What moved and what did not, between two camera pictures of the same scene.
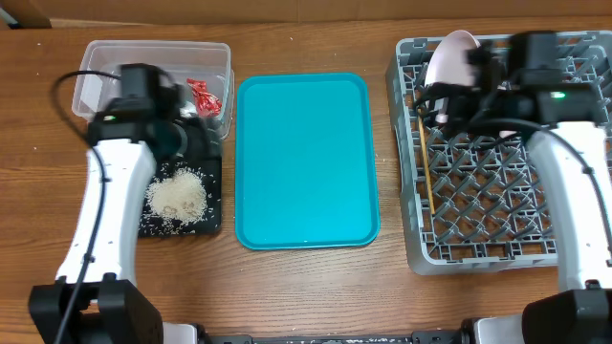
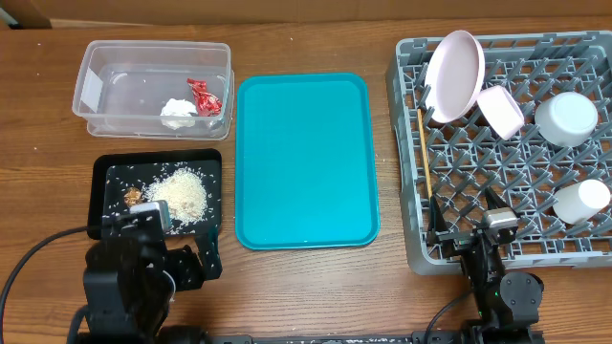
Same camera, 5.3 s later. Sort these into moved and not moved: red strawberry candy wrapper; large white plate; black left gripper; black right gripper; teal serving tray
Moved: black right gripper; black left gripper
Not moved: teal serving tray; large white plate; red strawberry candy wrapper
